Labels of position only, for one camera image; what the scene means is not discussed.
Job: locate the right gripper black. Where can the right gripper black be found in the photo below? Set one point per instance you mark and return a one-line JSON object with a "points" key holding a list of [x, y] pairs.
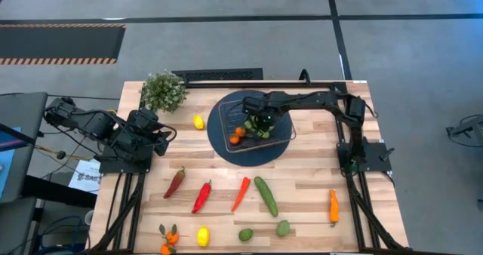
{"points": [[260, 109]]}

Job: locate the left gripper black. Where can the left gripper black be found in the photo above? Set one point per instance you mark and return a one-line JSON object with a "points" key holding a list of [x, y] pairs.
{"points": [[143, 121]]}

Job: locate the tangerine sprig with leaves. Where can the tangerine sprig with leaves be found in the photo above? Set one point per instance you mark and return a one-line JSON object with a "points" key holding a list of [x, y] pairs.
{"points": [[173, 238], [240, 131]]}

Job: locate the dark red chili pepper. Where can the dark red chili pepper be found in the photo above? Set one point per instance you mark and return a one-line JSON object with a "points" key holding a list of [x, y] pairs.
{"points": [[174, 182]]}

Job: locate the yellow lemon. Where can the yellow lemon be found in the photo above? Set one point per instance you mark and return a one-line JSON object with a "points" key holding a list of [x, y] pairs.
{"points": [[198, 121], [203, 236]]}

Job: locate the green cucumber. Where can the green cucumber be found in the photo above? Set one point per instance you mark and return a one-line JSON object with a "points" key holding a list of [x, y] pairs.
{"points": [[266, 195]]}

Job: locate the orange-red chili pepper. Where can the orange-red chili pepper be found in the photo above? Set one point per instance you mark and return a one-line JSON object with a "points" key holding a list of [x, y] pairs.
{"points": [[240, 193]]}

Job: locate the pale green lime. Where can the pale green lime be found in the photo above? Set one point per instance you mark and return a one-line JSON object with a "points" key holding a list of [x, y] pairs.
{"points": [[282, 228]]}

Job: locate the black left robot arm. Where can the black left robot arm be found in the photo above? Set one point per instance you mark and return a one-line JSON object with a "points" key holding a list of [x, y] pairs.
{"points": [[94, 123]]}

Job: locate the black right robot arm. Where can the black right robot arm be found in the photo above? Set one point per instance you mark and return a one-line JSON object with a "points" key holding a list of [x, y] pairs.
{"points": [[313, 100]]}

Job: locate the round blue woven mat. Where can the round blue woven mat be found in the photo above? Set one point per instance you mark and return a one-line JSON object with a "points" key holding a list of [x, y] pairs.
{"points": [[249, 158]]}

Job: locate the green potted plant black pot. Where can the green potted plant black pot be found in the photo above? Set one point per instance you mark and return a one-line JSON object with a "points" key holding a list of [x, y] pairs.
{"points": [[164, 91]]}

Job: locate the black perforated floor grille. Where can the black perforated floor grille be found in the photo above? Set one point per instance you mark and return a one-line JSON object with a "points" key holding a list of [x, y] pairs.
{"points": [[219, 75]]}

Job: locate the white printed paper sheet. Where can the white printed paper sheet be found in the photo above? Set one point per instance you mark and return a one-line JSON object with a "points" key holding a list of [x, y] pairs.
{"points": [[85, 176]]}

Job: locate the grey side desk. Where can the grey side desk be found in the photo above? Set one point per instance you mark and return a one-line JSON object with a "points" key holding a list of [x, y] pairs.
{"points": [[22, 111]]}

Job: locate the black mat with hazard stripes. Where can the black mat with hazard stripes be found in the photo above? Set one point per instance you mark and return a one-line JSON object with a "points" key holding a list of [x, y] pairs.
{"points": [[56, 43]]}

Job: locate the blue sheet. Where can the blue sheet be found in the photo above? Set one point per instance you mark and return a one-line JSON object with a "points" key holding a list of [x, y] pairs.
{"points": [[3, 160]]}

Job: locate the black stand base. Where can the black stand base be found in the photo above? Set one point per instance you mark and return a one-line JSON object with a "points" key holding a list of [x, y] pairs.
{"points": [[471, 128]]}

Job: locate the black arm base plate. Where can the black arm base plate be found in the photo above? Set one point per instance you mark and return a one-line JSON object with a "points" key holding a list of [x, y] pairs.
{"points": [[113, 168], [377, 157]]}

